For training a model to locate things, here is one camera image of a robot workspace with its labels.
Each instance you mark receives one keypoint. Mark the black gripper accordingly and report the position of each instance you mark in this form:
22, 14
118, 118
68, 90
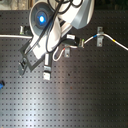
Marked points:
30, 61

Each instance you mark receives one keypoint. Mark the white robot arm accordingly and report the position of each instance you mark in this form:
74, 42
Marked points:
49, 22

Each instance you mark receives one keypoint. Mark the black perforated breadboard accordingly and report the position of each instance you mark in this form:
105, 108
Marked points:
87, 90

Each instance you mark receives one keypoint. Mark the metal cable clip middle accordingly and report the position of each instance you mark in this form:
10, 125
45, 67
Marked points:
67, 52

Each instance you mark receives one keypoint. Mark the metal cable clip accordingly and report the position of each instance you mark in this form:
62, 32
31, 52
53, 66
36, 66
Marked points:
22, 30
100, 36
67, 52

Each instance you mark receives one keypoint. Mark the metal cable clip left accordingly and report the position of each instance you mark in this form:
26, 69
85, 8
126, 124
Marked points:
22, 30

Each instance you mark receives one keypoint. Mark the metal cable clip right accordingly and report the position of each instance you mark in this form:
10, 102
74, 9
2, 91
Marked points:
100, 36

